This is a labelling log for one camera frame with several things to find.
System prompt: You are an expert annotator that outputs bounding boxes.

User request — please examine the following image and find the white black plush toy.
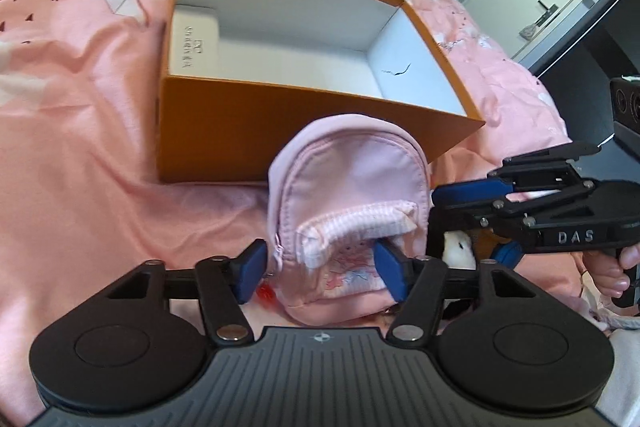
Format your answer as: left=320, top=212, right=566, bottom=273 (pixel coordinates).
left=442, top=231, right=476, bottom=270

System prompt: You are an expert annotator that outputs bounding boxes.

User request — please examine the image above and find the pink mini backpack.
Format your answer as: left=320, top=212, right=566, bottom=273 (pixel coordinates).
left=267, top=114, right=431, bottom=326

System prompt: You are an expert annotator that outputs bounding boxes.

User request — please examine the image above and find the person's right hand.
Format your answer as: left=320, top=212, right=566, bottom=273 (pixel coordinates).
left=582, top=245, right=640, bottom=298

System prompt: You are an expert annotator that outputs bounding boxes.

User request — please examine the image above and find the orange cardboard box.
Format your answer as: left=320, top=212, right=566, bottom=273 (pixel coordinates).
left=156, top=0, right=483, bottom=183

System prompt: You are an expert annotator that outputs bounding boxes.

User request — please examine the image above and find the pink patterned duvet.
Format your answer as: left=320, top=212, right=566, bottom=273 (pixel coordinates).
left=1, top=0, right=567, bottom=426

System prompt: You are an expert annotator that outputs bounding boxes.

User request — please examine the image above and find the door handle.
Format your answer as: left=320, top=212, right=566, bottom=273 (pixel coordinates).
left=520, top=0, right=559, bottom=41

